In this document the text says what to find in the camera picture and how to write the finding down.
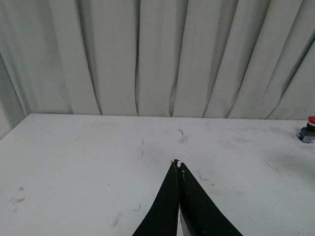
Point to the white pleated curtain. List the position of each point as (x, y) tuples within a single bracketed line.
[(163, 58)]

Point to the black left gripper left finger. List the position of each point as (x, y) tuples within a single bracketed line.
[(162, 218)]

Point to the red push button switch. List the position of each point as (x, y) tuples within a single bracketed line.
[(307, 134)]

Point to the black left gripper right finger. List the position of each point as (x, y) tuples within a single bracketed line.
[(199, 215)]

